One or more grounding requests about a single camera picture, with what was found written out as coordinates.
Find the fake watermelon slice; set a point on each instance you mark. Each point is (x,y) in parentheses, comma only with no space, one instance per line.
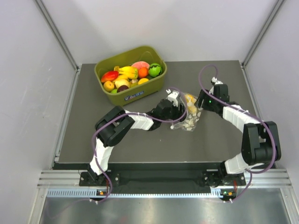
(140,64)

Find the grey cable duct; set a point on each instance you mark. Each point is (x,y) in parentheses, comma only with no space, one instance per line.
(98,193)

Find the fake dark red plum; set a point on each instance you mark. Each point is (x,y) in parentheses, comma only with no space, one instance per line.
(122,88)

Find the fake yellow pear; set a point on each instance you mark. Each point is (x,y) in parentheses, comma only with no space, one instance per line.
(121,82)

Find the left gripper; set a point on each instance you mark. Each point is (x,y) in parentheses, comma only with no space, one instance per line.
(178,113)

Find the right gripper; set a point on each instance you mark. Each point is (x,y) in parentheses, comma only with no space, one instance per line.
(203,95)

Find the fake orange persimmon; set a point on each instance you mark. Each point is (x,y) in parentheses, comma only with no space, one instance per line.
(108,86)

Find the fake red mango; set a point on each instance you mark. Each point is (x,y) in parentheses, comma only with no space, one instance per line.
(109,76)

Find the fake yellow pepper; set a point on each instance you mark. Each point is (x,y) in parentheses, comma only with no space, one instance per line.
(142,80)

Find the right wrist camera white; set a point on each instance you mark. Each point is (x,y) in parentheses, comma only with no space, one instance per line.
(214,82)

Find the fake green fruit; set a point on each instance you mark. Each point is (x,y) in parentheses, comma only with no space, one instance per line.
(155,70)

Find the fake yellow lemon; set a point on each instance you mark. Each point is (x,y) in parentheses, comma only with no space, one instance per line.
(190,101)

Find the olive green plastic tub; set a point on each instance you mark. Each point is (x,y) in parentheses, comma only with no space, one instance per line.
(135,92)

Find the fake banana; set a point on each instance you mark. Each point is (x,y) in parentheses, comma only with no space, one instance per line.
(129,71)

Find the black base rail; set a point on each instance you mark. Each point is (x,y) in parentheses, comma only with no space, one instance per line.
(197,174)

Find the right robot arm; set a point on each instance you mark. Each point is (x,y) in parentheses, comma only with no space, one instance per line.
(260,140)

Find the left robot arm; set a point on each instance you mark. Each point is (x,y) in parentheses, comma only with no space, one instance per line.
(112,128)

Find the polka dot zip bag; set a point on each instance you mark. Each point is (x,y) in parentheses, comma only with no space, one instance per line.
(192,115)

